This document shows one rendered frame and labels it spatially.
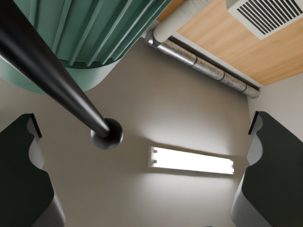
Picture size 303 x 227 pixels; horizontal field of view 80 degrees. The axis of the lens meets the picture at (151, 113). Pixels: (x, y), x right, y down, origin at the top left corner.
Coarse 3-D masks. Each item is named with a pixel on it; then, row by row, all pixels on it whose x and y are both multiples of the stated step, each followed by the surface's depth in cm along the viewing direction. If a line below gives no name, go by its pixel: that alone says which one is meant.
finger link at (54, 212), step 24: (24, 120) 9; (0, 144) 8; (24, 144) 8; (0, 168) 7; (24, 168) 7; (0, 192) 6; (24, 192) 6; (48, 192) 6; (0, 216) 5; (24, 216) 5; (48, 216) 6
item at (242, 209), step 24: (264, 120) 10; (264, 144) 8; (288, 144) 8; (264, 168) 7; (288, 168) 7; (240, 192) 6; (264, 192) 6; (288, 192) 6; (240, 216) 6; (264, 216) 5; (288, 216) 5
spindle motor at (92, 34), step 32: (32, 0) 10; (64, 0) 10; (96, 0) 11; (128, 0) 11; (160, 0) 13; (64, 32) 13; (96, 32) 14; (128, 32) 15; (0, 64) 18; (64, 64) 17; (96, 64) 19
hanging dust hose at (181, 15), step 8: (184, 0) 157; (192, 0) 148; (200, 0) 144; (208, 0) 144; (176, 8) 165; (184, 8) 154; (192, 8) 151; (200, 8) 151; (168, 16) 169; (176, 16) 162; (184, 16) 159; (192, 16) 158; (160, 24) 178; (168, 24) 171; (176, 24) 167; (160, 32) 180; (168, 32) 177; (160, 40) 187
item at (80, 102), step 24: (0, 0) 4; (0, 24) 5; (24, 24) 5; (0, 48) 5; (24, 48) 6; (48, 48) 7; (24, 72) 6; (48, 72) 7; (72, 96) 9; (96, 120) 13; (96, 144) 19
